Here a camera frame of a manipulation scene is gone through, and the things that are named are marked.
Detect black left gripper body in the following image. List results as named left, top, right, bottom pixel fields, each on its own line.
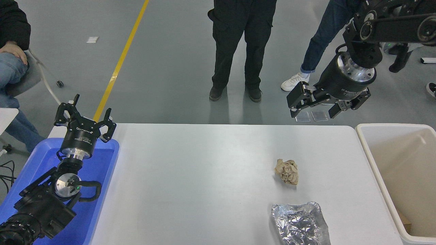
left=60, top=119, right=103, bottom=154

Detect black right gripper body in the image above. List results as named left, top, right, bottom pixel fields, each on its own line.
left=313, top=58, right=372, bottom=102

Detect foil plate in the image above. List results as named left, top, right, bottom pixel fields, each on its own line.
left=271, top=202, right=331, bottom=245

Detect person's left hand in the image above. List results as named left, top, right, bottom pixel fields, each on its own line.
left=0, top=42, right=28, bottom=65

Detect blue plastic tray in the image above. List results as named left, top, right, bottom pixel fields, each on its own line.
left=0, top=138, right=120, bottom=245

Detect standing person in jeans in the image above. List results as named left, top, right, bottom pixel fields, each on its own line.
left=281, top=0, right=361, bottom=92

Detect grey wheeled chair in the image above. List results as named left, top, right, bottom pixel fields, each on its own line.
left=3, top=48, right=65, bottom=106

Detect large pale bin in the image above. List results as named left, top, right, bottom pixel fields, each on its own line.
left=355, top=123, right=436, bottom=245

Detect small white table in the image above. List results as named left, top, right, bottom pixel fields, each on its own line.
left=0, top=108, right=19, bottom=136

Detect crumpled tan paper ball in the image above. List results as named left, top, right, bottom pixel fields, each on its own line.
left=275, top=159, right=299, bottom=185

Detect standing person in black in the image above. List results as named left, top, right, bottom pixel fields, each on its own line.
left=208, top=0, right=277, bottom=102

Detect seated person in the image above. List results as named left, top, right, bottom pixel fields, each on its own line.
left=0, top=0, right=46, bottom=153

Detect black cables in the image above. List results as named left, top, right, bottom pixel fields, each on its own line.
left=0, top=160, right=16, bottom=194

